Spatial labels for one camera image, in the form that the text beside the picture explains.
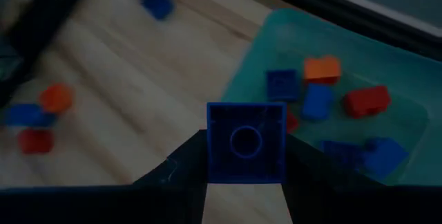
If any teal translucent plastic bin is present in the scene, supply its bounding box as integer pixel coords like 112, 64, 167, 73
220, 8, 442, 187

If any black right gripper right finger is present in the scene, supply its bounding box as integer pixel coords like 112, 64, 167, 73
282, 133, 385, 224

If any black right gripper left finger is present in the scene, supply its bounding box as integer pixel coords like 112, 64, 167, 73
133, 129, 209, 224

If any medium blue block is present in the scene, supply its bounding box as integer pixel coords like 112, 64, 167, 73
3, 102, 58, 128

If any small red square block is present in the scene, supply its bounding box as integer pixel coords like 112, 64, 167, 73
17, 127, 55, 156

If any small orange block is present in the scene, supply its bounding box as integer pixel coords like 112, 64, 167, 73
302, 55, 343, 86
38, 82, 75, 114

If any small blue square block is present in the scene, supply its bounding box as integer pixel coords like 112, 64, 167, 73
206, 101, 288, 185

